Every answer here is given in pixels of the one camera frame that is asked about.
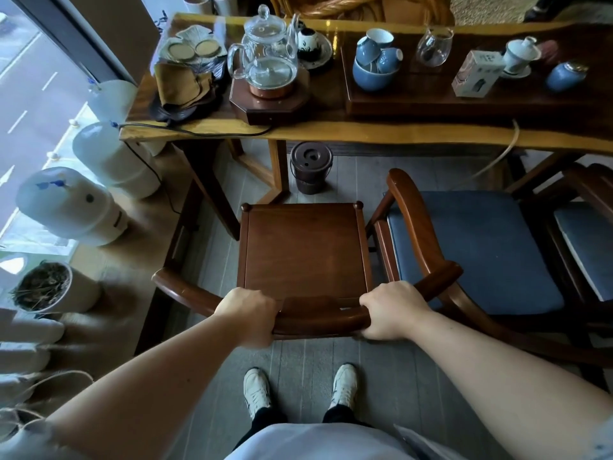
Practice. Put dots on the person's right hand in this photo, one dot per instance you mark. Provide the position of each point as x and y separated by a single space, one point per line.
397 311

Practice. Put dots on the person's left hand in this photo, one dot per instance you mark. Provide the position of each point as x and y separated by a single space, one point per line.
246 318

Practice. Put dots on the person's right fingers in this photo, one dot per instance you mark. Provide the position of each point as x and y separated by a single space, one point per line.
371 306

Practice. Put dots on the person's left fingers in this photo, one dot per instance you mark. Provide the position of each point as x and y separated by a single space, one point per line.
272 317

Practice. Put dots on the brown wooden armchair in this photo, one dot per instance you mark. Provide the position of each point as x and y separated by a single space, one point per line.
304 249

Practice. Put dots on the person's right forearm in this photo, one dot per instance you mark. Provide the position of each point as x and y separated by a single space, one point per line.
503 378

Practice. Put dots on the person's left forearm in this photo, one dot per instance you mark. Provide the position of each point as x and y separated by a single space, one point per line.
153 392

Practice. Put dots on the person's left white shoe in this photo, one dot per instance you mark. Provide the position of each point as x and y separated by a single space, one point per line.
257 392

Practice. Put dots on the person's white shoe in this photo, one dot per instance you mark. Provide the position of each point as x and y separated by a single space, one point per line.
345 385
257 392

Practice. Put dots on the person's right white shoe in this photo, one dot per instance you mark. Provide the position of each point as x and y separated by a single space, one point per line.
345 385

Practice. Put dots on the person's black trousers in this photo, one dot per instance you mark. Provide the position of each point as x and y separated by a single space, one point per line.
261 423

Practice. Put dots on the wooden armchair with blue cushion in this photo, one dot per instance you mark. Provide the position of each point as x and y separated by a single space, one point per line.
479 249

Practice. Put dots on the person's white shirt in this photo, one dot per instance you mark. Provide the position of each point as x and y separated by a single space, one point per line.
316 443

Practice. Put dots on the dark brown waste bucket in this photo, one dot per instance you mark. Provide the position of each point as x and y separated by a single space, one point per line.
311 167

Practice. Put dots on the octagonal dark wooden stove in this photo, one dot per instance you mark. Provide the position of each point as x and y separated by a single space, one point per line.
268 107

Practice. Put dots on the white water jug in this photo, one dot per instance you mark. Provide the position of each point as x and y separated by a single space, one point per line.
72 208
112 100
117 160

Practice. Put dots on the black round mat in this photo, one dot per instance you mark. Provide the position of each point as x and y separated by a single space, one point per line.
191 110

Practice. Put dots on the wooden armchair with grey-blue cushion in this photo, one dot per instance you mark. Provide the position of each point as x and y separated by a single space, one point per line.
582 234

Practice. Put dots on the large blue ceramic bowl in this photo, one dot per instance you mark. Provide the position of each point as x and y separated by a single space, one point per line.
371 81

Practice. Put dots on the white plant pot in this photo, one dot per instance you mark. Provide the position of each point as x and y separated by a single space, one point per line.
48 288

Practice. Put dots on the dark wooden tea tray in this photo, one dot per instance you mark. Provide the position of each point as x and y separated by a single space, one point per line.
479 107

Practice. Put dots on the blue ceramic teacup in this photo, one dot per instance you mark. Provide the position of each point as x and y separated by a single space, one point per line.
366 52
380 37
390 59

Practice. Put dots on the brown tea cloth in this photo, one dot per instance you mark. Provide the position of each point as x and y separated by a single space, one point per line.
179 86

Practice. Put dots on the glass kettle with copper base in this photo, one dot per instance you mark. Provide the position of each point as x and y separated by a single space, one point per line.
266 66

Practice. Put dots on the white bags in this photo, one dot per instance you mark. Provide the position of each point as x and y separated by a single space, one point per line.
24 349

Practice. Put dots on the grey round saucer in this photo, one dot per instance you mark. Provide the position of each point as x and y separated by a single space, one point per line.
326 55

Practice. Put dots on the white paper box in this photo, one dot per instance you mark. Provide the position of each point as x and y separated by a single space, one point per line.
479 74

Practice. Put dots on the clear glass pitcher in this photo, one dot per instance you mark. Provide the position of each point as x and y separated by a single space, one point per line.
435 45

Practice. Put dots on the black and white ceramic cup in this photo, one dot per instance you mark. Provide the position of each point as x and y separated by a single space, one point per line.
310 43

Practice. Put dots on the round rimmed coaster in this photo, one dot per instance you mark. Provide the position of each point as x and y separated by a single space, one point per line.
207 47
182 51

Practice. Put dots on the metal water spout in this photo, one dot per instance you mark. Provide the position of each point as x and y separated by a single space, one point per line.
293 35

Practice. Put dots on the white lidded gaiwan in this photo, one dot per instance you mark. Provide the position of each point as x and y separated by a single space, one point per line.
521 56

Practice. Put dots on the leaf-shaped ceramic dish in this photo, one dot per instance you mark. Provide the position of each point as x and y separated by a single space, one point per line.
189 35

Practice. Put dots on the blue ceramic tea jar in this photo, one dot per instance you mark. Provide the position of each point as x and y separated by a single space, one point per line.
565 76

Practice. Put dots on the metal cup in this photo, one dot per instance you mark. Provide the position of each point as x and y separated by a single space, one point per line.
224 3
197 3

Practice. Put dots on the wooden table leg frame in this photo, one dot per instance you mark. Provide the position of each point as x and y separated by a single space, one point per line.
210 186

